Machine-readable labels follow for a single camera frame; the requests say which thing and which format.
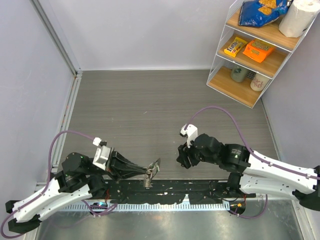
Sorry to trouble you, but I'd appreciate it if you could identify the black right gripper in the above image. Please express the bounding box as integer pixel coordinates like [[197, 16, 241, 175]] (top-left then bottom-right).
[[177, 133, 219, 169]]

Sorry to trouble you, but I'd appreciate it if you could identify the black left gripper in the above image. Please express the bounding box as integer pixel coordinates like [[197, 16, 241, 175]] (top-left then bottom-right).
[[85, 146, 147, 183]]

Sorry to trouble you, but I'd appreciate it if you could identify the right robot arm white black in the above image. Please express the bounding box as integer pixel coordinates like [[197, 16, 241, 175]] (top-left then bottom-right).
[[176, 132, 320, 211]]

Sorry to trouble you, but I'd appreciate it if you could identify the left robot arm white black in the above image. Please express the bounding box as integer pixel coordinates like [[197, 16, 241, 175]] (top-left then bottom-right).
[[5, 146, 147, 234]]

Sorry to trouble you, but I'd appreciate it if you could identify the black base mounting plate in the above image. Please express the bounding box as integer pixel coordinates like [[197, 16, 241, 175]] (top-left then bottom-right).
[[98, 179, 256, 205]]

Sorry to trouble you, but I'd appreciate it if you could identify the grey green cup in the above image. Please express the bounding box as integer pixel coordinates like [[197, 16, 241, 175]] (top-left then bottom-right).
[[230, 65, 248, 83]]

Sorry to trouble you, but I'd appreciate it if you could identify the white printed cup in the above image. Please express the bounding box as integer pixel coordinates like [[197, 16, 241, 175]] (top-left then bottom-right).
[[250, 73, 270, 92]]

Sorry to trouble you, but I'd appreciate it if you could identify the yellow candy bag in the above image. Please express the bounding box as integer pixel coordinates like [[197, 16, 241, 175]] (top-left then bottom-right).
[[223, 37, 248, 58]]

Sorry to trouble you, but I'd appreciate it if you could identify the orange candy bag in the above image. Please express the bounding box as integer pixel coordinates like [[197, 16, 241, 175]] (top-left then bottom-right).
[[243, 39, 276, 63]]

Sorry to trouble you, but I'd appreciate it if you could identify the blue chips bag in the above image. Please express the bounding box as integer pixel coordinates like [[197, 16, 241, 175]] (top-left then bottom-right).
[[238, 0, 290, 28]]

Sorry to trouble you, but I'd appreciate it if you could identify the white paper towel roll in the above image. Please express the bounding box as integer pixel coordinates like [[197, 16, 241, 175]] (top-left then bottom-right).
[[278, 0, 320, 38]]

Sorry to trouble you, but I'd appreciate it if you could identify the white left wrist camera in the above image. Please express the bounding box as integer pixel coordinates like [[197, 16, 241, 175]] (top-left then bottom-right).
[[92, 137, 112, 171]]

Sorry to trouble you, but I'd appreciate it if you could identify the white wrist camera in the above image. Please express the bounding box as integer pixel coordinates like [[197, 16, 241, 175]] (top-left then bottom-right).
[[179, 124, 198, 148], [92, 137, 112, 171]]

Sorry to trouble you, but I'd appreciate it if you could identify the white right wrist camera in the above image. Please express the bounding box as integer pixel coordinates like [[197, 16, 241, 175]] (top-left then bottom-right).
[[179, 124, 198, 148]]

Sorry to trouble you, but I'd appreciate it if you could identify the aluminium cable duct rail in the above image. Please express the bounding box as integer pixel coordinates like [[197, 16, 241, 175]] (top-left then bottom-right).
[[49, 201, 231, 212]]

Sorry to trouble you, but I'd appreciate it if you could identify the white wire wooden shelf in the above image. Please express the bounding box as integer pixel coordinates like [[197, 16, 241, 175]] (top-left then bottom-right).
[[206, 0, 320, 108]]

